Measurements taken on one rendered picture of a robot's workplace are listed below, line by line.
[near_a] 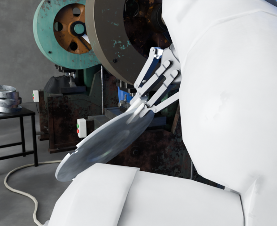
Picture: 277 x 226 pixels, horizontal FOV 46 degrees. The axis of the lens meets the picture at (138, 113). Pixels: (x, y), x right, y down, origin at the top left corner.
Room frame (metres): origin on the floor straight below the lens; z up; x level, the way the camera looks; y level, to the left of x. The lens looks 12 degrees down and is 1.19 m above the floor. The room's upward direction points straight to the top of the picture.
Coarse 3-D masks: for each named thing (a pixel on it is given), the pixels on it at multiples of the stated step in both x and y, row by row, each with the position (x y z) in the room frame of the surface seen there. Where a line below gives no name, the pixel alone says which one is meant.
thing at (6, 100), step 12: (0, 96) 2.90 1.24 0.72; (12, 96) 2.96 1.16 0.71; (0, 108) 3.00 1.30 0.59; (12, 108) 3.23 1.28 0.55; (24, 108) 3.23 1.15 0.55; (12, 144) 3.24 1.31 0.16; (24, 144) 3.31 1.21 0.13; (36, 144) 3.03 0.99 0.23; (12, 156) 2.89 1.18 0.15; (24, 156) 3.31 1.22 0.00; (36, 156) 3.02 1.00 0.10
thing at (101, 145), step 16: (128, 112) 0.69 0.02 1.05; (112, 128) 0.69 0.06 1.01; (128, 128) 0.77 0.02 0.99; (144, 128) 0.86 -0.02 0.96; (80, 144) 0.65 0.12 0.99; (96, 144) 0.70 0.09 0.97; (112, 144) 0.81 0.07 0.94; (64, 160) 0.66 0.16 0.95; (80, 160) 0.71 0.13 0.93; (96, 160) 0.80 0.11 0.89; (64, 176) 0.73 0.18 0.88
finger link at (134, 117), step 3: (144, 102) 0.69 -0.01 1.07; (141, 105) 0.69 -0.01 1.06; (138, 108) 0.69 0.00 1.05; (141, 108) 0.69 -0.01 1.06; (135, 111) 0.70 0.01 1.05; (138, 111) 0.69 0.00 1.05; (132, 114) 0.70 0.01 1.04; (135, 114) 0.70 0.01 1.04; (132, 117) 0.70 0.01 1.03; (135, 117) 0.71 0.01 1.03; (138, 117) 0.72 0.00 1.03; (129, 120) 0.71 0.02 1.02; (132, 120) 0.71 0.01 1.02; (135, 120) 0.72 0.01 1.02; (126, 123) 0.71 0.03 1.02; (129, 123) 0.71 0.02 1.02
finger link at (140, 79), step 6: (156, 48) 0.68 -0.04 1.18; (150, 54) 0.68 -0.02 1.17; (150, 60) 0.68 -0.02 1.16; (156, 60) 0.69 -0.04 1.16; (144, 66) 0.69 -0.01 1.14; (150, 66) 0.68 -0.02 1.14; (144, 72) 0.69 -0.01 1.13; (150, 72) 0.70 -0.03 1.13; (138, 78) 0.69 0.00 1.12; (144, 78) 0.69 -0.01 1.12; (138, 84) 0.69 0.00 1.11
